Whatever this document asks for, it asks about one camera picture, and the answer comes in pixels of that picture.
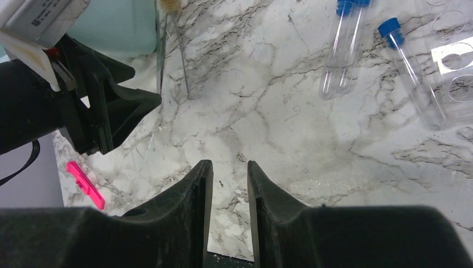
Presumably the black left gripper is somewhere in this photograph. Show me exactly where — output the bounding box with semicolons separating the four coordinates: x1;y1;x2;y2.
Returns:
1;35;162;155

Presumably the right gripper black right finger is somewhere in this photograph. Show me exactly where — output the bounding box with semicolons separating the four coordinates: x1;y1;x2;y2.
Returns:
247;161;472;267

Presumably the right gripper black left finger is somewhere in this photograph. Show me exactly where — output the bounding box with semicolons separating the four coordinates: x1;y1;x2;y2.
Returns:
1;160;213;267

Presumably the pink highlighter marker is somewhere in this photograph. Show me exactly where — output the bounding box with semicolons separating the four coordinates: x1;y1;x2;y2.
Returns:
66;161;105;210

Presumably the teal plastic bin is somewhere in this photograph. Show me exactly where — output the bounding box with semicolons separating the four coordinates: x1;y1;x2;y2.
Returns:
0;0;159;64

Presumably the blue capped test tube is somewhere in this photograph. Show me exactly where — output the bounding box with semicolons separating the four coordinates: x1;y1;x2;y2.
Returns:
319;1;355;100
378;17;447;131
336;0;372;94

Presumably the clear plastic test tube rack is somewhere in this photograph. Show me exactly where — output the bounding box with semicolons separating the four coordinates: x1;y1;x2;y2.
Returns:
417;1;472;123

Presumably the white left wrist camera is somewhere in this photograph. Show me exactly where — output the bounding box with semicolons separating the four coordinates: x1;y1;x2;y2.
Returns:
1;0;90;92

